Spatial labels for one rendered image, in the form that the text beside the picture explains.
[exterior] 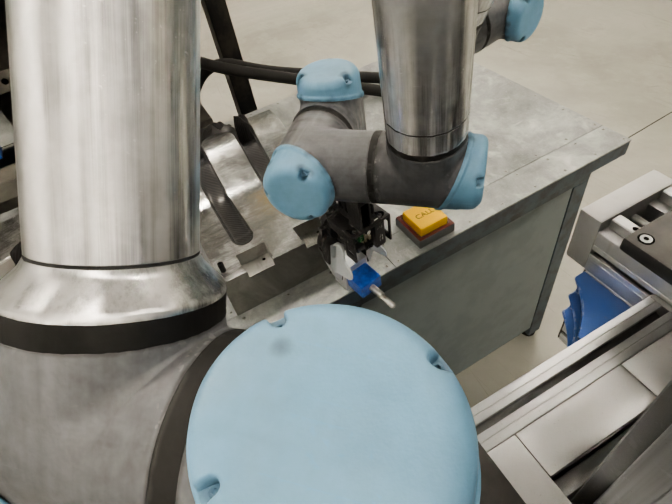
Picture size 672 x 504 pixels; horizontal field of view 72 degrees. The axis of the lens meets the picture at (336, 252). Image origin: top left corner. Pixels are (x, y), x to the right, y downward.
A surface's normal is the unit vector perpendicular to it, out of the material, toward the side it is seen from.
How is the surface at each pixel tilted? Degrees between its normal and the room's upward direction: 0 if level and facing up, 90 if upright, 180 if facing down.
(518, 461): 0
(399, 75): 96
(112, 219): 61
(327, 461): 8
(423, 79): 97
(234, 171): 28
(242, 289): 90
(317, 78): 1
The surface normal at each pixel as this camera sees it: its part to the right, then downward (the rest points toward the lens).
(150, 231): 0.73, 0.16
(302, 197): -0.26, 0.73
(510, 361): -0.14, -0.67
